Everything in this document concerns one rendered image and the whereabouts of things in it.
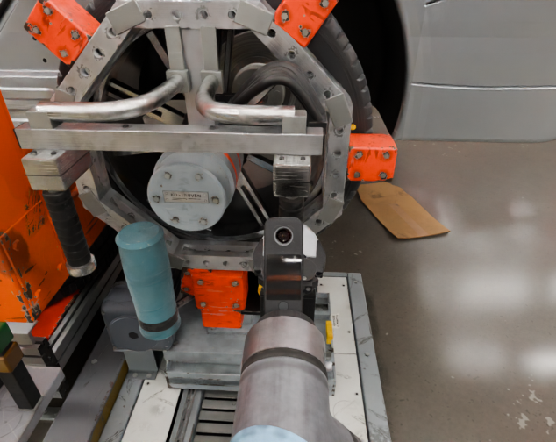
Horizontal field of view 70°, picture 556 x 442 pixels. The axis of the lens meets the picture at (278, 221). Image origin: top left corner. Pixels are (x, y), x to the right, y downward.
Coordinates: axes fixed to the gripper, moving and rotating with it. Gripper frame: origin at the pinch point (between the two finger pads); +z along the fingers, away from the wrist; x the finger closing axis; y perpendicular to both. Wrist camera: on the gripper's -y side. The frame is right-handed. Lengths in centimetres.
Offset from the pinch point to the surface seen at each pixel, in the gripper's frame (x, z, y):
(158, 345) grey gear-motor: -37, 22, 57
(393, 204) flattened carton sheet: 56, 147, 82
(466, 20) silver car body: 40, 58, -22
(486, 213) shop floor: 106, 142, 83
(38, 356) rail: -66, 14, 53
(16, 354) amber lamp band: -48, -7, 24
